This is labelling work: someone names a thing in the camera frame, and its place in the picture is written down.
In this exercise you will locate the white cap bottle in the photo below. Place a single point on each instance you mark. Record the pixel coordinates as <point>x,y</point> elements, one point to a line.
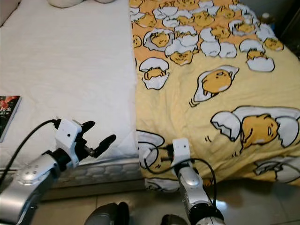
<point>266,17</point>

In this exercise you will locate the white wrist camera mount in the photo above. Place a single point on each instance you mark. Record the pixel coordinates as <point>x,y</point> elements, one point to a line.
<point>180,150</point>
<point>68,133</point>

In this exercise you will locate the robot leg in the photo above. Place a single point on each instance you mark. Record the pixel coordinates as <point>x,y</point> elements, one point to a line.
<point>173,220</point>
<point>108,215</point>

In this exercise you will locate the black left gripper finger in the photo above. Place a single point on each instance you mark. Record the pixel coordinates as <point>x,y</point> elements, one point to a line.
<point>89,125</point>
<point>107,143</point>

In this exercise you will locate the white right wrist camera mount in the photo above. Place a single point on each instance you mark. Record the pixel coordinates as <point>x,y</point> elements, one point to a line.
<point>180,150</point>

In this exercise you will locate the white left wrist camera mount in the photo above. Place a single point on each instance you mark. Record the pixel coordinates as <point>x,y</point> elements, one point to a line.
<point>68,133</point>

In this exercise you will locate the yellow cartoon print blanket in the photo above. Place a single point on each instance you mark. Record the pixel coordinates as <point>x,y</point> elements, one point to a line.
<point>192,93</point>

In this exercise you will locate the cream plush toy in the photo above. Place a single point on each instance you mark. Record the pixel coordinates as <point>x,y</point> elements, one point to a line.
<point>65,3</point>

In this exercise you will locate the white quilted mattress pad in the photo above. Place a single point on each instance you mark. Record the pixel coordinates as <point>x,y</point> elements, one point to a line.
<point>70,61</point>

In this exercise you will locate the robot left leg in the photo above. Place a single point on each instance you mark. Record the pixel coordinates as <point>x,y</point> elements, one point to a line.
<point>108,215</point>

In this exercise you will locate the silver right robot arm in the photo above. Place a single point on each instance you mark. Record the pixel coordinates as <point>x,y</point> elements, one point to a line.
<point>192,187</point>

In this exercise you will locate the robot right leg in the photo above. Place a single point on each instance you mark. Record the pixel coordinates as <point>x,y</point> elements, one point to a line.
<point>173,220</point>

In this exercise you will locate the dark cover book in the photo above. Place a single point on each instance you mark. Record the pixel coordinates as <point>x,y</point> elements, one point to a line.
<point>9,117</point>

